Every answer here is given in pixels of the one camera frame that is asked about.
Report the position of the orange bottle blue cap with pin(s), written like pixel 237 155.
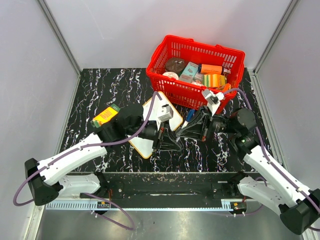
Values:
pixel 210 69

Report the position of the orange green sponge pack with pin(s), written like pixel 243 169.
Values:
pixel 105 116

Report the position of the red plastic shopping basket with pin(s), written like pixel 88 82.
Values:
pixel 188 94

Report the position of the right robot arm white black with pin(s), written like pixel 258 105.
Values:
pixel 297 206

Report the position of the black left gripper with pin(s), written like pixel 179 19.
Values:
pixel 168 143

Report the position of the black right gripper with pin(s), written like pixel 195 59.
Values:
pixel 197 128

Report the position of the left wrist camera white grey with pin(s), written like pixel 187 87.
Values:
pixel 163 113

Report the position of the brown round chocolate item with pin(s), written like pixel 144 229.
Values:
pixel 175 64

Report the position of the striped sponge pack in basket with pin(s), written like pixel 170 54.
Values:
pixel 214 80

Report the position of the pink white round item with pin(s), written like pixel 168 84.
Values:
pixel 171 75

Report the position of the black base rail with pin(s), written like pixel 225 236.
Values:
pixel 173 190

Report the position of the white marker blue cap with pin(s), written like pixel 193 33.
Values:
pixel 188 118

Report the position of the white board yellow frame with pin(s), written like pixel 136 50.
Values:
pixel 141 143

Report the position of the wrist camera white grey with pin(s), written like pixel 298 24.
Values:
pixel 163 113
pixel 214 100

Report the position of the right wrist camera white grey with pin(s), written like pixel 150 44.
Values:
pixel 214 100

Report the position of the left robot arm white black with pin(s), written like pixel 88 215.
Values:
pixel 48 179

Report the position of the teal white small box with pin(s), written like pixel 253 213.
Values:
pixel 189 72

